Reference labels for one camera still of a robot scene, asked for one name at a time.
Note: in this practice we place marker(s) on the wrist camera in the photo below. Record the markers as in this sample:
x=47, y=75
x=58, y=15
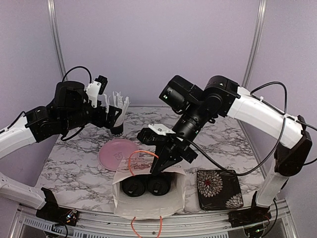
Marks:
x=154, y=134
x=96, y=88

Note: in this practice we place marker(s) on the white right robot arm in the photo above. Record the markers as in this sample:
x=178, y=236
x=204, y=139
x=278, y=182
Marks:
x=293, y=142

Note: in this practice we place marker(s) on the pink round plate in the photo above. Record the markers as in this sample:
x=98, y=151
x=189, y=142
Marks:
x=111, y=153

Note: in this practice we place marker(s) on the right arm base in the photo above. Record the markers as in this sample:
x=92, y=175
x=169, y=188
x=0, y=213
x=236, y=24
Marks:
x=248, y=216

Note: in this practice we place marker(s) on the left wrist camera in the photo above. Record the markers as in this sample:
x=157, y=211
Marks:
x=96, y=88

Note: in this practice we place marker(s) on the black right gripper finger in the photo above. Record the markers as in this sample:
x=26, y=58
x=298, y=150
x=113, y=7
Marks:
x=161, y=164
x=161, y=152

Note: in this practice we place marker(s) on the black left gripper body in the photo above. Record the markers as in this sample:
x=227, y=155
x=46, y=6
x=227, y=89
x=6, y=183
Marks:
x=76, y=118

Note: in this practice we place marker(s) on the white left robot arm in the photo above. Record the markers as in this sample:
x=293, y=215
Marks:
x=17, y=136

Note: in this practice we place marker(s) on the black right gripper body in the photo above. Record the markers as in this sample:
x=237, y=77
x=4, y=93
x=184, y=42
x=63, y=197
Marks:
x=184, y=149

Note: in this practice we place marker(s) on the black floral square plate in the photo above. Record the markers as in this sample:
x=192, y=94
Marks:
x=218, y=190

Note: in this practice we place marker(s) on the cream bear paper bag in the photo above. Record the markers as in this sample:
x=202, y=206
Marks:
x=147, y=206

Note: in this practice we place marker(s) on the black cup holding straws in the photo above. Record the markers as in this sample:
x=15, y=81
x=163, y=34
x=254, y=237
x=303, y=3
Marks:
x=117, y=131

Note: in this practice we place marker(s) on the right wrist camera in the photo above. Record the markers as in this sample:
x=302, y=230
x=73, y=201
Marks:
x=154, y=134

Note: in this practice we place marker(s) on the black paper coffee cup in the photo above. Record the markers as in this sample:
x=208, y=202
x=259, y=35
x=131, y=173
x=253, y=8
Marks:
x=159, y=186

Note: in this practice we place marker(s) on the white wrapped straws bundle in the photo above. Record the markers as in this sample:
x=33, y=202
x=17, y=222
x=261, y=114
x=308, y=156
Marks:
x=122, y=103

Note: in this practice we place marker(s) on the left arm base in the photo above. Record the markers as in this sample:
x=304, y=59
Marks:
x=51, y=211

